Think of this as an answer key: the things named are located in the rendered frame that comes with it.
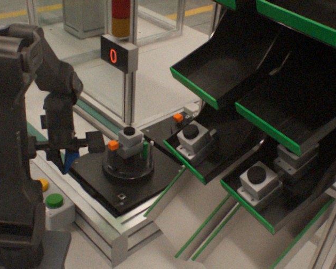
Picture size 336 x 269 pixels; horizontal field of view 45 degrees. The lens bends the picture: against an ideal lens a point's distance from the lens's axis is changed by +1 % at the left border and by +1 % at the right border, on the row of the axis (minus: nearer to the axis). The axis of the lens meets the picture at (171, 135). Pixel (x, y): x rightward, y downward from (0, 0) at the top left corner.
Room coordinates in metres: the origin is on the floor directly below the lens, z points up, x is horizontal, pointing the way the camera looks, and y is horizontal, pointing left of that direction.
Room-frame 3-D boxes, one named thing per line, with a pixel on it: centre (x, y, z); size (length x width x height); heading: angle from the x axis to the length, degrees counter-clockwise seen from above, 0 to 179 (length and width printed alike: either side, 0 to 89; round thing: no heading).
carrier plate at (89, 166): (0.85, 0.11, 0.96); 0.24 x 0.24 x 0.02; 47
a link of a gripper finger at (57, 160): (0.72, 0.26, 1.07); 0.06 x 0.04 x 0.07; 19
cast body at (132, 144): (0.86, 0.10, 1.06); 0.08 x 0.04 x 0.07; 137
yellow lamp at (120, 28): (1.07, 0.17, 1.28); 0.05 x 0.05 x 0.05
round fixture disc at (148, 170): (0.85, 0.11, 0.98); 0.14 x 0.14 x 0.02
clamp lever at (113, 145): (0.82, 0.14, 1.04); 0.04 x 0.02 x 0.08; 137
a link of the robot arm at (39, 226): (0.46, 0.25, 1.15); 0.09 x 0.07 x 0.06; 90
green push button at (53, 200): (0.70, 0.27, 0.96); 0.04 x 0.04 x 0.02
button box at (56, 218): (0.75, 0.32, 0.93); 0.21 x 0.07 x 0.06; 47
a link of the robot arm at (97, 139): (0.73, 0.24, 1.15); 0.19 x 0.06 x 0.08; 109
